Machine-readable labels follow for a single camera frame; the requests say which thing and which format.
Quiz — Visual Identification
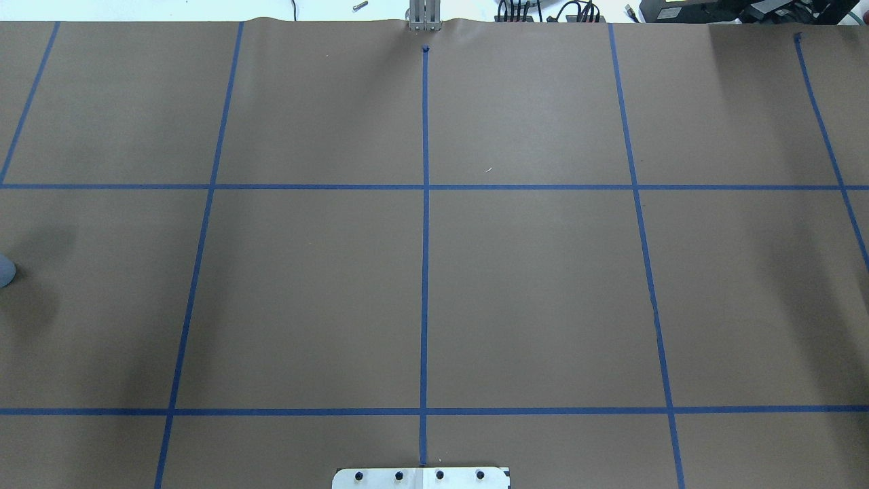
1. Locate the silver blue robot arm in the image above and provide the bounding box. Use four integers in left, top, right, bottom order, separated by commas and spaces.
0, 254, 18, 288

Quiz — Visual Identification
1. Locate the black equipment box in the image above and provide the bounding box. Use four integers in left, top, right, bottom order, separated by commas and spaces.
639, 1, 859, 25

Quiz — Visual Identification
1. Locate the aluminium frame post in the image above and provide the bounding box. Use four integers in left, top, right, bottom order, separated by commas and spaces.
406, 0, 443, 32

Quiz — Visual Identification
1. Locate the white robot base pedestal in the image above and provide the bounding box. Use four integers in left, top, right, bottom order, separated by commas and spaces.
331, 467, 512, 488

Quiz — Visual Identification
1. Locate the black cable bundle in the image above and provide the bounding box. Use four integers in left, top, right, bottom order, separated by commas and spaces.
495, 0, 607, 24

